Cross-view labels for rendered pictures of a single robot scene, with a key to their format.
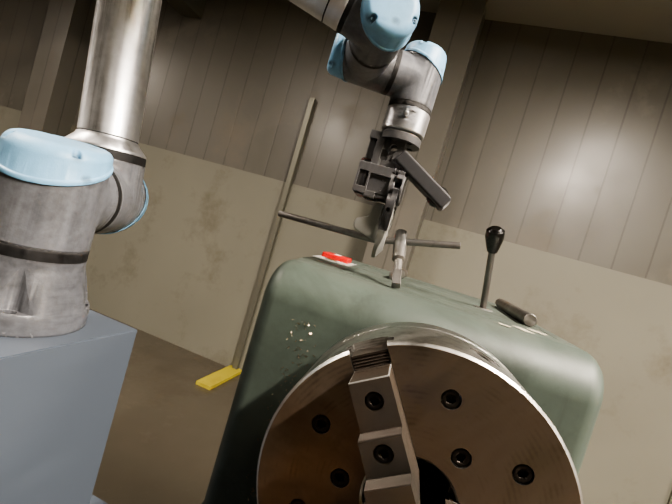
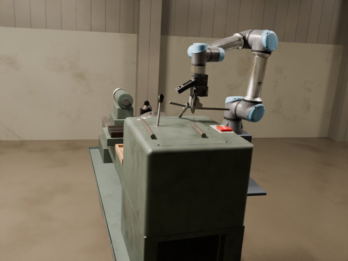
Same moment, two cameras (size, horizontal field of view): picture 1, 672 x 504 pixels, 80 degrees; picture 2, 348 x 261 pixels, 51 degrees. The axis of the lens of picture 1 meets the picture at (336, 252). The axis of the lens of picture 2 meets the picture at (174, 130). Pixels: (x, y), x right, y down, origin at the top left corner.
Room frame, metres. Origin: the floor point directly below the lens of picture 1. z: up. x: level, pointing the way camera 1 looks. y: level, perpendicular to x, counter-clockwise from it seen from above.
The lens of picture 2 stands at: (2.31, -1.04, 1.73)
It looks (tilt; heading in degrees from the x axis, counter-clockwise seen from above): 16 degrees down; 152
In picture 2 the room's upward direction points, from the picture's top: 3 degrees clockwise
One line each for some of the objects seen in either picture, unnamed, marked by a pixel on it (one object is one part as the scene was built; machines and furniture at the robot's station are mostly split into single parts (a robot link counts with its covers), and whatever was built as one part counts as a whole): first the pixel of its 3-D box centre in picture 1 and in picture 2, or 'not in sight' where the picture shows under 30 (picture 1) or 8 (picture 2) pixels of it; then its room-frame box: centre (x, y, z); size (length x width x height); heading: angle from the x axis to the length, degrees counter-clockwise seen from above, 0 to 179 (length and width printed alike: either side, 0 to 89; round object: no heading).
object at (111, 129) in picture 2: not in sight; (137, 130); (-0.17, -0.02, 0.95); 0.43 x 0.18 x 0.04; 80
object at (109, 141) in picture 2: not in sight; (138, 135); (-0.22, 0.01, 0.90); 0.53 x 0.30 x 0.06; 80
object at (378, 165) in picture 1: (386, 169); (198, 85); (0.70, -0.04, 1.44); 0.09 x 0.08 x 0.12; 80
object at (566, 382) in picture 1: (397, 377); (179, 165); (0.83, -0.20, 1.06); 0.59 x 0.48 x 0.39; 170
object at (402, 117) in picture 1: (404, 125); (198, 69); (0.69, -0.05, 1.52); 0.08 x 0.08 x 0.05
